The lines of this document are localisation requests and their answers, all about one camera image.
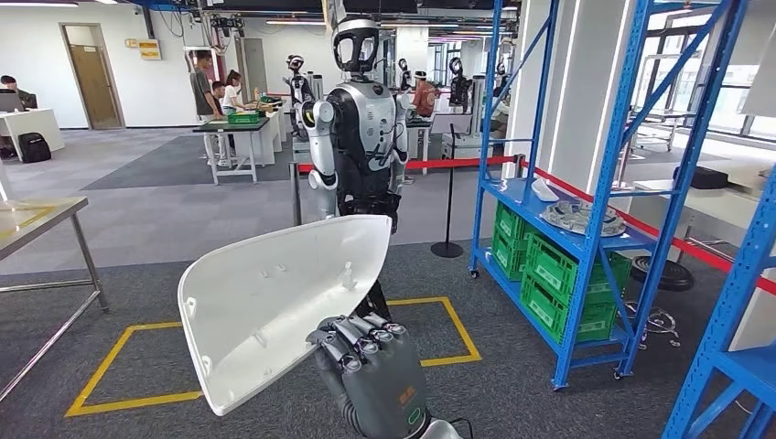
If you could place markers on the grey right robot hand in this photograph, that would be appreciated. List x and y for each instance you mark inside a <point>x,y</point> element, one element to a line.
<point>376,375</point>

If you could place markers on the white car mirror cover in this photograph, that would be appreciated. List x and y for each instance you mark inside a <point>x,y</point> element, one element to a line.
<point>273,303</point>
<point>544,192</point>

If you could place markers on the blue steel shelf rack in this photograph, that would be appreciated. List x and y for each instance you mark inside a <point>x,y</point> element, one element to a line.
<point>727,303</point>
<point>604,182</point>

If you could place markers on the green plastic crate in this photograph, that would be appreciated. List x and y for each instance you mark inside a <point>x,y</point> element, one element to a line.
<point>508,257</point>
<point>545,309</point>
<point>512,224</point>
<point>244,118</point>
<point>558,266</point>

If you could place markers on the black barrier stanchion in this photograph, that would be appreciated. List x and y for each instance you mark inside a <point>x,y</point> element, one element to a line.
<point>448,182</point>
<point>296,194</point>
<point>661,276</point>

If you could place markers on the red barrier belt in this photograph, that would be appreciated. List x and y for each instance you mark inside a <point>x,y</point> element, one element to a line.
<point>461,162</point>

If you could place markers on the silver wheel hubcap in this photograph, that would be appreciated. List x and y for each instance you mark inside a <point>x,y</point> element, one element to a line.
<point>576,218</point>

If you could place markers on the black white humanoid robot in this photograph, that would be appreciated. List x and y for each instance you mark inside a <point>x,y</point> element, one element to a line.
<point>364,121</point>
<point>298,91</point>
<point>459,91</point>
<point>405,76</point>

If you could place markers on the person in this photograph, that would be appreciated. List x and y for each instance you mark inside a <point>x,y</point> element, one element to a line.
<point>424,97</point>
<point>24,97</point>
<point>231,94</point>
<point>217,91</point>
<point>203,91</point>

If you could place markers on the dark top table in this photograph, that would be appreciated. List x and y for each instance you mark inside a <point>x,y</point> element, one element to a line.
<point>230,126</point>

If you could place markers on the black case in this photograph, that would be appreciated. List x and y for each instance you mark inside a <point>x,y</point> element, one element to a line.
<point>700,178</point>

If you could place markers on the white table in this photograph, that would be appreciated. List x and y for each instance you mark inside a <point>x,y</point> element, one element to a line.
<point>715,200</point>

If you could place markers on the brown door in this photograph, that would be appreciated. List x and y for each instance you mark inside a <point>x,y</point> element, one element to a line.
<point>94,85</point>

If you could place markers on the black backpack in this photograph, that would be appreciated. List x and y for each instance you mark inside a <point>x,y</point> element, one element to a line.
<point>34,148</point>

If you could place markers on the white office desk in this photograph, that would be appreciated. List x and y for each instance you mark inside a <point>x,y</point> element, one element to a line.
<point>36,124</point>

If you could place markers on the grey computer monitor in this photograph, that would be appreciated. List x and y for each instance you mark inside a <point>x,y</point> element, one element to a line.
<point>11,102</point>

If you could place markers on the yellow wall sign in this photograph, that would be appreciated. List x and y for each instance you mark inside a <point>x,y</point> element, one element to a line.
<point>150,50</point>

